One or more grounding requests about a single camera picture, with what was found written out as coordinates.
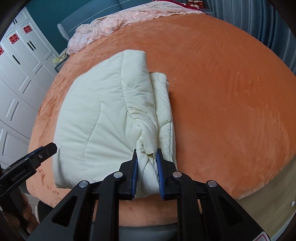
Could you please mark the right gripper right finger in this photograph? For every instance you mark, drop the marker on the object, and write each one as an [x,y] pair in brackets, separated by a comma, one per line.
[168,189]

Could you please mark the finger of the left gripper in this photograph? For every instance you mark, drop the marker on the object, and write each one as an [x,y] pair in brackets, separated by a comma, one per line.
[41,154]

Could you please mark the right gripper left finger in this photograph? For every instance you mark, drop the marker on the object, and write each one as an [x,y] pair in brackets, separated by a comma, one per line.
[128,187]

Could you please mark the cream quilted jacket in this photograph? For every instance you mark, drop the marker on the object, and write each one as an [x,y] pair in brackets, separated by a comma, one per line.
[116,109]

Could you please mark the person's left hand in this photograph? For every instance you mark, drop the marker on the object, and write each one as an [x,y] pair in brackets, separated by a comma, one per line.
[18,212]

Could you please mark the blue nightstand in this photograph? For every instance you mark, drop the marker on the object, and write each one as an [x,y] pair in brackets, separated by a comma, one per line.
[60,65]

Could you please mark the white wardrobe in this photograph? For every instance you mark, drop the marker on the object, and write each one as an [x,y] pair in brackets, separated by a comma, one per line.
[27,72]

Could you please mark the beige cloth on nightstand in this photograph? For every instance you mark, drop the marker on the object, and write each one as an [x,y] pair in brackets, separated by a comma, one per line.
[63,56]

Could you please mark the pink embroidered quilt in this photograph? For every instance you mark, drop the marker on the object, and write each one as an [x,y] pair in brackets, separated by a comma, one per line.
[85,34]

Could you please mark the red plush toy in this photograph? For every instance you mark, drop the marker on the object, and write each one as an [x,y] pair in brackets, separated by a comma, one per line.
[199,4]

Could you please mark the blue-grey curtain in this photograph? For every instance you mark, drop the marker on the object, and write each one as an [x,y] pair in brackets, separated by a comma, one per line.
[261,20]

